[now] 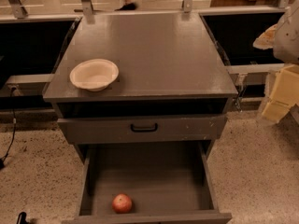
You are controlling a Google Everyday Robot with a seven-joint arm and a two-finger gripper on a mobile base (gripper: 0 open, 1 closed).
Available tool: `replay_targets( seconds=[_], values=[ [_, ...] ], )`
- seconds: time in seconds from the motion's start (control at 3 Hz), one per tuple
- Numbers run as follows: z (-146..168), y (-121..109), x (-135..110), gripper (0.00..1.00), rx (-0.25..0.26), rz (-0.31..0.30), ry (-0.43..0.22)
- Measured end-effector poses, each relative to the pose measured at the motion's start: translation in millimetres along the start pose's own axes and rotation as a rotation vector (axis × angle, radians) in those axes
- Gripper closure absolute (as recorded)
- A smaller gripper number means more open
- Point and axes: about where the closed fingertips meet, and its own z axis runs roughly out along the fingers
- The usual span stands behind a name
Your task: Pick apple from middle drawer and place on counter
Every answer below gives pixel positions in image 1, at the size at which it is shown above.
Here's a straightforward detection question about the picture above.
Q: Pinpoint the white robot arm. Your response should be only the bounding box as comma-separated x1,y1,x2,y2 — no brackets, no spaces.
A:
253,0,299,123

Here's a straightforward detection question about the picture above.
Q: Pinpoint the black object at floor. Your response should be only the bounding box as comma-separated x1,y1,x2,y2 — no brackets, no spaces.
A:
16,212,29,224

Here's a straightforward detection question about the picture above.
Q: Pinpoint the closed grey top drawer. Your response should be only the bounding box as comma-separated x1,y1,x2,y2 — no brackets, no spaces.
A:
58,115,227,145

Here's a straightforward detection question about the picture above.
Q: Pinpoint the red apple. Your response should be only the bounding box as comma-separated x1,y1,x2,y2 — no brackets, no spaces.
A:
112,193,133,214

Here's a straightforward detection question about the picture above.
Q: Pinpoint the open grey middle drawer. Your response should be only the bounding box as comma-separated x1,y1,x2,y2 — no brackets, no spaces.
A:
62,142,232,224

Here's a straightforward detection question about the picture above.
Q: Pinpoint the black drawer handle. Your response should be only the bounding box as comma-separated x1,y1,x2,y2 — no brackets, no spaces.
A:
130,123,158,133

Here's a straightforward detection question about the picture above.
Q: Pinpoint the black power cable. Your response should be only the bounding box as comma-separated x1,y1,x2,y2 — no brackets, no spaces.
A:
0,87,18,170

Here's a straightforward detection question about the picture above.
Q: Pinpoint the white paper bowl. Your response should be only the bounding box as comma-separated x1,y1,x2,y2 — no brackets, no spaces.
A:
69,59,119,91

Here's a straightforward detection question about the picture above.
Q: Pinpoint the grey drawer cabinet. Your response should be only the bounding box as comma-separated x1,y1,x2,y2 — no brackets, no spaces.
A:
43,12,236,158

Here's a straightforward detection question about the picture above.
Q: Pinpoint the metal latch clamp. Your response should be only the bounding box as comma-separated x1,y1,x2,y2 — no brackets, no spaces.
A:
235,73,248,112

